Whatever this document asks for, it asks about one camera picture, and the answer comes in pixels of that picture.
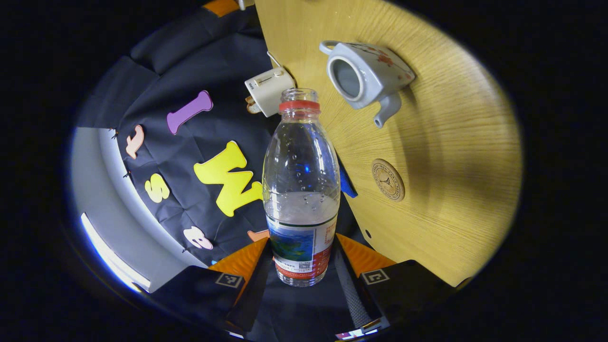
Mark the blue towel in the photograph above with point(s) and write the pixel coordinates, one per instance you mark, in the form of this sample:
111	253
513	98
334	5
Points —
346	185

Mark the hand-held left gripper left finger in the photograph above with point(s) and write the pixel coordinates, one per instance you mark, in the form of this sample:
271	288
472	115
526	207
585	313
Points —
254	294

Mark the round wooden coaster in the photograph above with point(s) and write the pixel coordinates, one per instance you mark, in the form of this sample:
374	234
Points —
388	179

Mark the white toaster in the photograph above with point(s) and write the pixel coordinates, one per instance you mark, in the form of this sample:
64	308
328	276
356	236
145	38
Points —
270	90

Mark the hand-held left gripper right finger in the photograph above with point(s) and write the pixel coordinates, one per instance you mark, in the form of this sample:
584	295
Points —
354	294

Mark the black backdrop cloth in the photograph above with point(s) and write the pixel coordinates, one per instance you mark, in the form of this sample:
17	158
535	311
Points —
213	71

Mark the clear plastic water bottle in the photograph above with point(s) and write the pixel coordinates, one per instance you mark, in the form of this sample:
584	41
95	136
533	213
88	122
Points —
301	166

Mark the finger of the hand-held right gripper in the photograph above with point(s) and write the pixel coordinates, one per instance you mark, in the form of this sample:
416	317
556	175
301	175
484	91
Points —
221	7

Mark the white teacup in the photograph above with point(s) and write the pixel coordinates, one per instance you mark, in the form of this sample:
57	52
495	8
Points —
375	76

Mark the bread slice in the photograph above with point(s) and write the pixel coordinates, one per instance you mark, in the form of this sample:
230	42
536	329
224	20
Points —
252	105

